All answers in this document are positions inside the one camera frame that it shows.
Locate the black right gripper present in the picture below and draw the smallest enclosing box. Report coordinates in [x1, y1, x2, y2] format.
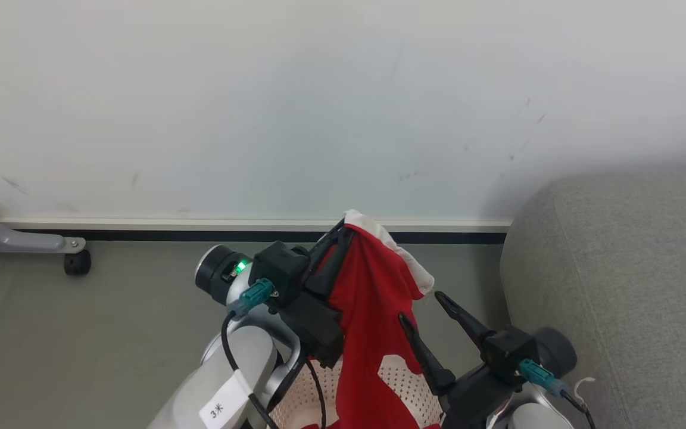
[399, 291, 523, 429]

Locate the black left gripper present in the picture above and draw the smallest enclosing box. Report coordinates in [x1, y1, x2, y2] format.
[285, 220, 356, 369]

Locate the red white sports jersey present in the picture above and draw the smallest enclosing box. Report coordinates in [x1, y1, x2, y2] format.
[318, 209, 442, 429]

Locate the cream perforated plastic laundry basket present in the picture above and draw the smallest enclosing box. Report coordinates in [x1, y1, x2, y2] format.
[268, 354, 444, 429]

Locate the white and black baseboard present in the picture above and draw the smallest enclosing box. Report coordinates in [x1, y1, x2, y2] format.
[0, 217, 512, 244]

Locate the grey fabric sofa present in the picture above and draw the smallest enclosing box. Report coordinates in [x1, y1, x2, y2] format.
[499, 169, 686, 429]

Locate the black caster wheel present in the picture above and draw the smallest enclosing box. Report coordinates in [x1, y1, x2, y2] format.
[63, 249, 92, 276]

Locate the grey metal stand leg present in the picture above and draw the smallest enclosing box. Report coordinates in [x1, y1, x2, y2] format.
[0, 180, 87, 254]

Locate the black cable with teal plug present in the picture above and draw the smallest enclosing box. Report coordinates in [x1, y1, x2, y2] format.
[221, 278, 281, 429]
[518, 359, 597, 429]

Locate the thin black cable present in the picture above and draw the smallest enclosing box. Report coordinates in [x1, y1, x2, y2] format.
[304, 356, 328, 429]

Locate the white paper cable label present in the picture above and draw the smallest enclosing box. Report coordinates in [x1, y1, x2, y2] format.
[198, 370, 255, 428]

